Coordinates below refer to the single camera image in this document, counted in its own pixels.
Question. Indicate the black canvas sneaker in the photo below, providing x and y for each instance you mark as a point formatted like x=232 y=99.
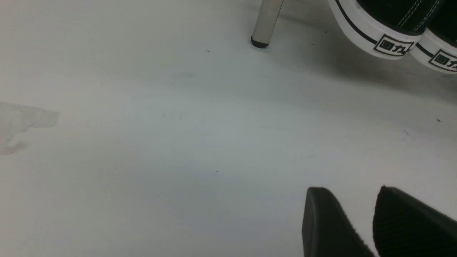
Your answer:
x=437 y=48
x=387 y=29

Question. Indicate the black canvas sneaker right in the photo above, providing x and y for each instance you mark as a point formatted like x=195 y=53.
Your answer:
x=437 y=48

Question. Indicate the stainless steel shoe rack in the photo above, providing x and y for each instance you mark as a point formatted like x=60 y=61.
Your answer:
x=265 y=23

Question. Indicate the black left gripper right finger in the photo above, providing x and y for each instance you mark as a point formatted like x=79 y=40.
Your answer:
x=404 y=226

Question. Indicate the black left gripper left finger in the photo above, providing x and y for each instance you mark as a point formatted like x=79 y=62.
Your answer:
x=326 y=229

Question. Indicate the black canvas sneaker left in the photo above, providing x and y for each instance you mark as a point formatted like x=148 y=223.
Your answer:
x=387 y=29

